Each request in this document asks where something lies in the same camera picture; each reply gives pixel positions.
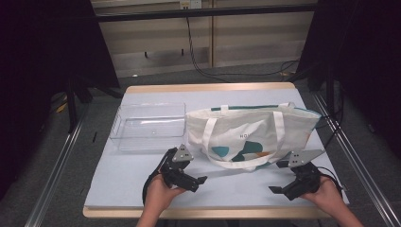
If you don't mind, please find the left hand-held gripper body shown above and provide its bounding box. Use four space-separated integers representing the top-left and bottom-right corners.
160 144 194 190

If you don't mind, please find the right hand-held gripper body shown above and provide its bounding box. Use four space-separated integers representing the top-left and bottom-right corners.
285 148 325 201

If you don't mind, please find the white tote bag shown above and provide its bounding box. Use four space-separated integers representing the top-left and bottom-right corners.
184 102 323 172

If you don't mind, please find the person's left hand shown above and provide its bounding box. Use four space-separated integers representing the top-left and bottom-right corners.
144 174 187 219

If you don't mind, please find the person's right hand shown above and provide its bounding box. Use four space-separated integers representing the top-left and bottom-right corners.
300 177 347 219

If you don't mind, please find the wooden table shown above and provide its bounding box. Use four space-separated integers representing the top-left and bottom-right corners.
82 82 351 219

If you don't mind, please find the light blue table mat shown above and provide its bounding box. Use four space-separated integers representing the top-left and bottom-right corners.
84 88 350 209

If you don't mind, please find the clear plastic container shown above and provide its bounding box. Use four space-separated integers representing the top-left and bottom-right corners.
109 102 187 152

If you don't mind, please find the black curtain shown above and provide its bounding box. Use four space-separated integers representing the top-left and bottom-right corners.
296 0 401 160
0 0 121 200

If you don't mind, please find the black horizontal bar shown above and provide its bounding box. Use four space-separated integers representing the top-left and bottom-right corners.
94 3 318 23

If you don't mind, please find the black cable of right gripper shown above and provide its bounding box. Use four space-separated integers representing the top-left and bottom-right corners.
316 166 345 194

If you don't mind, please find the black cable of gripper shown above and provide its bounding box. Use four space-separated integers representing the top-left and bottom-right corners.
316 166 345 194
141 150 169 206

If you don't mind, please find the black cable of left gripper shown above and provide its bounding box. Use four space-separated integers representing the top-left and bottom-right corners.
141 150 169 206

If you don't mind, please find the metal floor rail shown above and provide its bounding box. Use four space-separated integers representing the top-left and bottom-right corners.
311 92 401 227
24 103 91 227

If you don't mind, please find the long black wall cable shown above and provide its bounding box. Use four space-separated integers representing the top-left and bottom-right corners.
184 16 301 81

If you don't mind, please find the wall power outlet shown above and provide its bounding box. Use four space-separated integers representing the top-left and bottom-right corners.
179 0 202 10

